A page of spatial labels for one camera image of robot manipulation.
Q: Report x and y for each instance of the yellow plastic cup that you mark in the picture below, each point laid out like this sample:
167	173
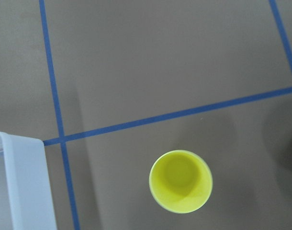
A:
180	181

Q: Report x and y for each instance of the clear plastic storage box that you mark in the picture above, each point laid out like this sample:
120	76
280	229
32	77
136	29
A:
25	194

